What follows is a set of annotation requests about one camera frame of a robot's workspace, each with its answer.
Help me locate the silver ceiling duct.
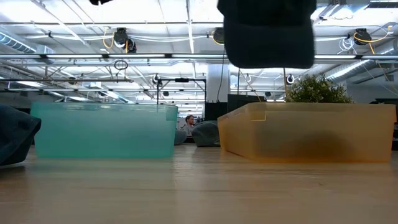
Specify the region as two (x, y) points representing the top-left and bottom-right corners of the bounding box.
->
(0, 30), (56, 55)
(323, 40), (398, 84)

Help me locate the long ceiling light bar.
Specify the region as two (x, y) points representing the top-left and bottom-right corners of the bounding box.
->
(0, 53), (398, 60)

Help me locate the black ceiling cable reel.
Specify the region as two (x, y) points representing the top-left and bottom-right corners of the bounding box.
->
(353, 27), (373, 46)
(212, 27), (225, 45)
(113, 27), (137, 54)

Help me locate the person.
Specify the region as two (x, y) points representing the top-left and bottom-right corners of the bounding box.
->
(182, 114), (197, 138)

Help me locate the dark monitor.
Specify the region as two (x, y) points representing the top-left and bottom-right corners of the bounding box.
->
(369, 98), (398, 108)

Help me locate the teal plastic bin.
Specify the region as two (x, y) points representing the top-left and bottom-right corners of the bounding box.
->
(30, 101), (179, 159)

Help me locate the dark blue cap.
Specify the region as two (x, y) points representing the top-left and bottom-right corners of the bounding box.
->
(216, 0), (317, 70)
(0, 103), (42, 167)

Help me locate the orange plastic bin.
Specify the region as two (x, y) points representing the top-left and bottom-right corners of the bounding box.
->
(217, 101), (397, 164)

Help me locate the black cabinet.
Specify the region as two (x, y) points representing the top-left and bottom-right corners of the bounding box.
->
(226, 94), (267, 113)
(204, 101), (228, 122)

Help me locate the black metal overhead frame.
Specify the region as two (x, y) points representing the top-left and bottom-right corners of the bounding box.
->
(156, 77), (207, 105)

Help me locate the grey cap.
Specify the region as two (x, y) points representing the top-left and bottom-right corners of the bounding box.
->
(190, 120), (221, 147)
(174, 128), (188, 146)

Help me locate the green potted plant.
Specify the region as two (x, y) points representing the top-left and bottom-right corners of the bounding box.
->
(285, 73), (354, 104)

